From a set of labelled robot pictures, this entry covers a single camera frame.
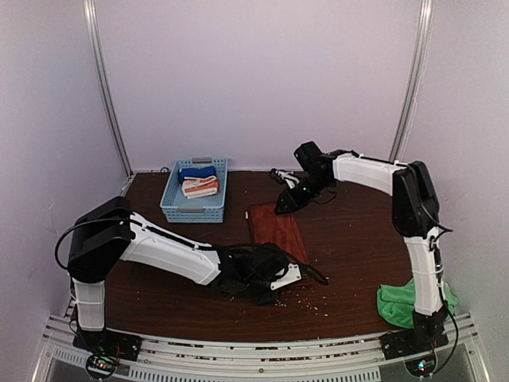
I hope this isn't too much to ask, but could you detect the orange white rolled towel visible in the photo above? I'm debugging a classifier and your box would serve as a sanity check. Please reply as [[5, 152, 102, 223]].
[[181, 177, 220, 200]]

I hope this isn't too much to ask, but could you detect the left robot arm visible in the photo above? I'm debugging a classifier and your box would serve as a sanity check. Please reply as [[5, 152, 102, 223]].
[[54, 197, 328, 353]]

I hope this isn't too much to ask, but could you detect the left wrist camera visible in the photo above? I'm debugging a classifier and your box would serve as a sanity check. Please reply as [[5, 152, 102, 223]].
[[236, 243, 302, 291]]

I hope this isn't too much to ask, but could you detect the right aluminium post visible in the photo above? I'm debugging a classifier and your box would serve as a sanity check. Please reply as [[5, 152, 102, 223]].
[[389, 0, 434, 162]]

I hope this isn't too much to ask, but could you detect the light blue plastic basket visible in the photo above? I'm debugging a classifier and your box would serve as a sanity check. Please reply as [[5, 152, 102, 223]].
[[160, 157, 228, 224]]

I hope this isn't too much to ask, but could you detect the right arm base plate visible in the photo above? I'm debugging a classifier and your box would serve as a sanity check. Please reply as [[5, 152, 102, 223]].
[[379, 329, 449, 361]]

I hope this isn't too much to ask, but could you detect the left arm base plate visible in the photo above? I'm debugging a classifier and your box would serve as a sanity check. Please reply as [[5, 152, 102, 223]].
[[72, 329, 142, 361]]

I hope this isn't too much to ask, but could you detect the dark red towel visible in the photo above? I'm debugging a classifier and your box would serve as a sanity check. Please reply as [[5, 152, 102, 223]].
[[247, 202, 309, 264]]

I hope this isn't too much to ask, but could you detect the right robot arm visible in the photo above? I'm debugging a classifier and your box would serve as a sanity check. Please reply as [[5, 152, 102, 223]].
[[274, 142, 449, 352]]

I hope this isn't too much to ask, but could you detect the aluminium post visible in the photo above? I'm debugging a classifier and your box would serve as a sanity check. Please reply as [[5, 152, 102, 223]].
[[83, 0, 133, 177], [389, 0, 434, 162]]

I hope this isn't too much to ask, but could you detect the aluminium front rail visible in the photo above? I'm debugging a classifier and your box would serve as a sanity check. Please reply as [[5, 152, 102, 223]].
[[31, 312, 490, 382]]

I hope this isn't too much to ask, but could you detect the blue rolled towel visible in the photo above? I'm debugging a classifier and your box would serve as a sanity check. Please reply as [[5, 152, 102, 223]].
[[177, 166, 216, 184]]

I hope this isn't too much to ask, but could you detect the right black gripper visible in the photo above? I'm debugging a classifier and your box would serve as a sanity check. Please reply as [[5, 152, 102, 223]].
[[275, 172, 332, 214]]

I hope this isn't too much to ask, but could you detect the left aluminium post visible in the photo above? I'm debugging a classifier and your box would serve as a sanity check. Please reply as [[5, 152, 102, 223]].
[[83, 0, 133, 177]]

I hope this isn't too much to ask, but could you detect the green microfiber towel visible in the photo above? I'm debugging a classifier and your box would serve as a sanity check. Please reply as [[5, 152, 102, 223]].
[[376, 278, 460, 329]]

